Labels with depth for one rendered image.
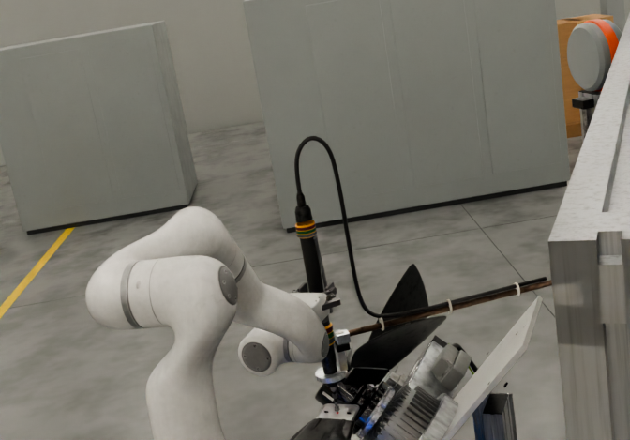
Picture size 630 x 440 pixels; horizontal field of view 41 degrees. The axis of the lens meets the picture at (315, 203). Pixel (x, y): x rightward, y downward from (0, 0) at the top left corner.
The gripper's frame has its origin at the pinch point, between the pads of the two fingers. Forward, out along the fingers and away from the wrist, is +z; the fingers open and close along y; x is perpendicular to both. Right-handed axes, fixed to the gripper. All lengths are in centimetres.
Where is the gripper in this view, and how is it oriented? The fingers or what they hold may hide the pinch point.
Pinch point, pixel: (317, 291)
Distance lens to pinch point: 187.6
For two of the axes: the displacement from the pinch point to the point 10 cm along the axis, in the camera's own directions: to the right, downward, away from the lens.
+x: -1.6, -9.5, -2.6
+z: 3.6, -3.0, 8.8
